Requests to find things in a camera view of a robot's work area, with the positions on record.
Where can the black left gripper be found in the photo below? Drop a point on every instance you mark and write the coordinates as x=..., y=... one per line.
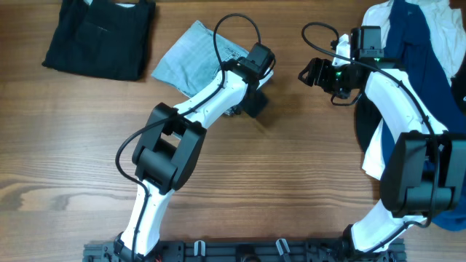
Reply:
x=255, y=103

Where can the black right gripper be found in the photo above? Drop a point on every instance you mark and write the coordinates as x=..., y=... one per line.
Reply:
x=322, y=81

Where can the light blue denim shorts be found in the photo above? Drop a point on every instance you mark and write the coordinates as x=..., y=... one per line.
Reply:
x=202, y=65

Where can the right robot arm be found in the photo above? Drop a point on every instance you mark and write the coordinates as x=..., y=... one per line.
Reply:
x=425, y=173

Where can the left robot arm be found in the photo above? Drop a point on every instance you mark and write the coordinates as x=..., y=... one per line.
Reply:
x=169, y=146

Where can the navy blue garment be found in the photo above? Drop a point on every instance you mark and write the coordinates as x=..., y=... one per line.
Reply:
x=409, y=41

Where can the white shirt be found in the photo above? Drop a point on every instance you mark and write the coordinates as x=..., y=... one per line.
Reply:
x=447, y=37

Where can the black garment at right edge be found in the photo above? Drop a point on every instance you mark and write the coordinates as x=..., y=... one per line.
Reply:
x=458, y=90

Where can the folded black garment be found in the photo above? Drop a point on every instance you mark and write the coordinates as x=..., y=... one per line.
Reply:
x=102, y=39

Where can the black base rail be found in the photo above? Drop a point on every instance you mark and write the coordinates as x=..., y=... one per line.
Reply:
x=311, y=250

